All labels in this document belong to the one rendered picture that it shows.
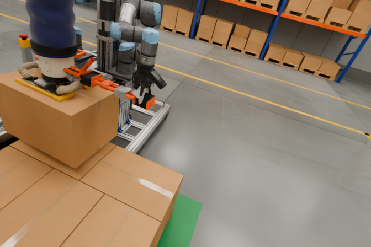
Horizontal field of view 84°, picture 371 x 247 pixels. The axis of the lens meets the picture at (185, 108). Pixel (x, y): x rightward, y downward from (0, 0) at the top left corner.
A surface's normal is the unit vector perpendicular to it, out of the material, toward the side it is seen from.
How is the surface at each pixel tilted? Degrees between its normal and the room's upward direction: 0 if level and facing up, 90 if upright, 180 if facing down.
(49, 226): 0
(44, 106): 90
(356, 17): 90
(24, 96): 90
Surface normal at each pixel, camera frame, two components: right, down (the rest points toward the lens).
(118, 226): 0.22, -0.84
